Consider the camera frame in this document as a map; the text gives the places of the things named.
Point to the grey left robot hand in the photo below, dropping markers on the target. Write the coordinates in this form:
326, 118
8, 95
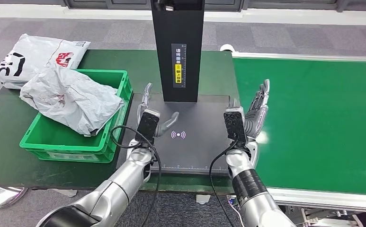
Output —
167, 123

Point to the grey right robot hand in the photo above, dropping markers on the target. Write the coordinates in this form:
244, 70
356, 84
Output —
256, 116

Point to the grey parcel dark red print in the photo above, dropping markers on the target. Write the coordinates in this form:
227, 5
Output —
73, 97

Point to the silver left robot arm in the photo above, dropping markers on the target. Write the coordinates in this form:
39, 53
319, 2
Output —
117, 191

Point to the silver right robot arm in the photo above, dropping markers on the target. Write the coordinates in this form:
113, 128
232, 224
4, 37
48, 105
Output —
255, 194

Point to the black inbound scanner machine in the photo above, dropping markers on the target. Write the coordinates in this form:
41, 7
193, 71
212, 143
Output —
198, 147

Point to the green conveyor belt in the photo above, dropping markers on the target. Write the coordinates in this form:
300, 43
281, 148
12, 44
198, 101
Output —
311, 109

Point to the large white parcel black print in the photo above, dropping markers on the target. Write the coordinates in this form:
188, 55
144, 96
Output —
29, 53

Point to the flat white parcel black print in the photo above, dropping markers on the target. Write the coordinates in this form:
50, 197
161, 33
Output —
13, 86

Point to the yellow and black ruler sticker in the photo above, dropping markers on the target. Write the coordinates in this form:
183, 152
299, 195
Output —
178, 73

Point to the white table foot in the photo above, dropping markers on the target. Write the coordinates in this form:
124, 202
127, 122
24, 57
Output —
65, 192
203, 199

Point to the green circuit board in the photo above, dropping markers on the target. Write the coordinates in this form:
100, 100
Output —
232, 200

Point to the green plastic crate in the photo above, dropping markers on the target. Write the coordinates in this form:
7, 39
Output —
60, 144

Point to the black left camera bracket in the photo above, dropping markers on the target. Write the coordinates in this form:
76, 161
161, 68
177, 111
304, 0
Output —
147, 125

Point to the black camera bracket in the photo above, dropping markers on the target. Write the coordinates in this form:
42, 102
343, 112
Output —
235, 125
147, 125

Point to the black right camera bracket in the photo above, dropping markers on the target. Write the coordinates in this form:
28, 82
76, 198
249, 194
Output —
235, 125

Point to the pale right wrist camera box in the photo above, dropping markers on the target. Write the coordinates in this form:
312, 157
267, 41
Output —
254, 153

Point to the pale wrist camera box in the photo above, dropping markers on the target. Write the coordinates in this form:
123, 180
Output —
254, 153
132, 147

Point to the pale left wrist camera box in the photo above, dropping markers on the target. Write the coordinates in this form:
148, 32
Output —
132, 147

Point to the grey window frame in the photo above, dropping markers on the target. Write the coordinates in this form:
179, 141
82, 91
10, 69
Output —
264, 3

